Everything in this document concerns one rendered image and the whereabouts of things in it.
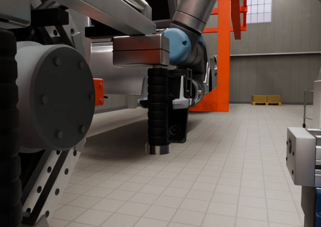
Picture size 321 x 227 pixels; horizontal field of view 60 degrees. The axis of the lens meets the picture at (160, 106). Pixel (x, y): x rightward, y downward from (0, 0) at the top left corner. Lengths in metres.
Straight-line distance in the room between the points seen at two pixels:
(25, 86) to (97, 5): 0.12
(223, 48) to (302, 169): 3.49
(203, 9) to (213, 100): 3.38
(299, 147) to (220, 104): 3.43
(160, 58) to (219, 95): 3.52
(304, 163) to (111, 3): 0.42
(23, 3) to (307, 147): 0.50
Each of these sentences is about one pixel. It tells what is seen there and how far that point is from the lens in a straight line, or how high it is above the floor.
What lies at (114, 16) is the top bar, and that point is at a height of 0.95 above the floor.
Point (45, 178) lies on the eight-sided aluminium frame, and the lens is 0.64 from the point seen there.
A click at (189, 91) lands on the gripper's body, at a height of 0.85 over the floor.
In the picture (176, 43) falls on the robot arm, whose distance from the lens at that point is 0.60.
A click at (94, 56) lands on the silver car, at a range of 3.07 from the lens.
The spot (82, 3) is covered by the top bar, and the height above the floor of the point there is 0.95.
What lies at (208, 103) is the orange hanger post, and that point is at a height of 0.63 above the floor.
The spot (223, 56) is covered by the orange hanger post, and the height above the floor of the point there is 1.28.
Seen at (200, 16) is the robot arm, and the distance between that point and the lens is 0.63.
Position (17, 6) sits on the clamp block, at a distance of 0.19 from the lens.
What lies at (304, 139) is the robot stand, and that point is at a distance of 0.56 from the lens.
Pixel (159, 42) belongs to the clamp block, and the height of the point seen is 0.94.
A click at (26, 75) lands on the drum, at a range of 0.32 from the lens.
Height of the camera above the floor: 0.86
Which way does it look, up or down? 4 degrees down
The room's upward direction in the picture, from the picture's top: straight up
